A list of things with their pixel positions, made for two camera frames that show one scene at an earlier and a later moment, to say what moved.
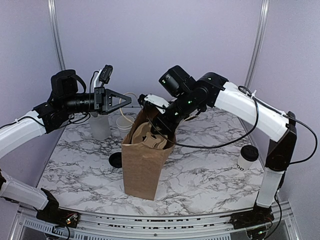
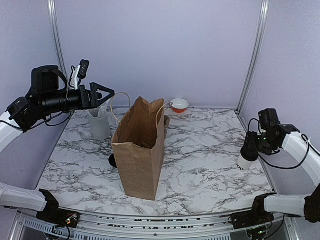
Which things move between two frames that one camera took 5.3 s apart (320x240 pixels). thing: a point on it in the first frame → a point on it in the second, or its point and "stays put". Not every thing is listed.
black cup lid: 249,153 stays put
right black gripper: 167,127 → 250,141
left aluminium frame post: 54,13 stays put
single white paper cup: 243,164 stays put
